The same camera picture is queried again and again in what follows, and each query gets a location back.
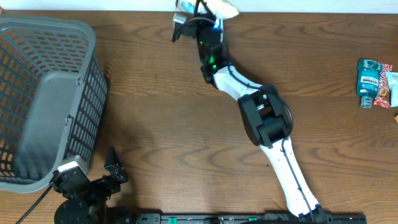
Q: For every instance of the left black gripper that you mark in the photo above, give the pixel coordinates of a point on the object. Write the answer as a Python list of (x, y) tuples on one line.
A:
[(114, 163)]

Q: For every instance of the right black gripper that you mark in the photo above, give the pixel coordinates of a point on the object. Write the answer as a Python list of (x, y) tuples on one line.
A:
[(207, 14)]

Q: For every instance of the cream snack bag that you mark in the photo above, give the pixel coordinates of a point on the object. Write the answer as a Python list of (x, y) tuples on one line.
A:
[(222, 9)]

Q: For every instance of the teal mouthwash bottle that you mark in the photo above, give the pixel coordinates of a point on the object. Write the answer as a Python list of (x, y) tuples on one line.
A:
[(368, 81)]

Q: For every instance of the light teal candy packet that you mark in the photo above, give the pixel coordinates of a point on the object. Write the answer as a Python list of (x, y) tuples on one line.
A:
[(392, 80)]

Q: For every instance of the red Top candy bar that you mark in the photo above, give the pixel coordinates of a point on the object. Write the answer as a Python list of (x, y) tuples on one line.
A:
[(383, 94)]

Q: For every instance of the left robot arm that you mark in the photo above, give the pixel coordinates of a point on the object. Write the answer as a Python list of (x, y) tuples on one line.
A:
[(86, 199)]

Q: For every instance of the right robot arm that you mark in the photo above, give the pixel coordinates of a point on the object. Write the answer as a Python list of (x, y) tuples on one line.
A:
[(267, 119)]

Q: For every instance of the white barcode scanner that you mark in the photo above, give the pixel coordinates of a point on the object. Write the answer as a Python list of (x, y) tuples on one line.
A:
[(218, 28)]

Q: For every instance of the grey plastic basket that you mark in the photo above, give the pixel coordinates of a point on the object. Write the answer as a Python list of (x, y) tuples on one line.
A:
[(53, 94)]

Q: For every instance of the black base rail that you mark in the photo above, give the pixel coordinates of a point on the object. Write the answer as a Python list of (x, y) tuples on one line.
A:
[(277, 218)]

